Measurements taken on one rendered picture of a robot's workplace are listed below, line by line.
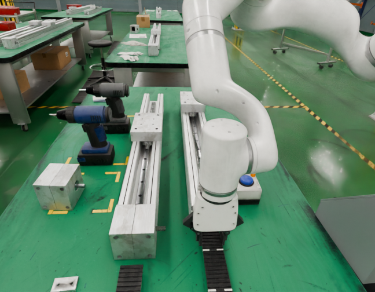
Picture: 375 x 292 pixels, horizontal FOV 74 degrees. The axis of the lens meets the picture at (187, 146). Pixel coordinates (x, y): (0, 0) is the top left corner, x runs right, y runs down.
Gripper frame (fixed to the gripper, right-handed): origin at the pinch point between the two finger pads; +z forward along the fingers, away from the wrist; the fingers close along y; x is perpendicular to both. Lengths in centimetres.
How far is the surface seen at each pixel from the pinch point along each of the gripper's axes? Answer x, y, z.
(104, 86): 59, -37, -18
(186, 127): 48.4, -4.0, -5.5
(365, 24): 979, 736, 44
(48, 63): 350, -190, 49
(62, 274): -6.9, -35.0, 3.1
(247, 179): 16.9, 13.2, -4.3
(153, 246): -3.6, -14.4, -1.7
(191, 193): 9.8, -4.5, -5.5
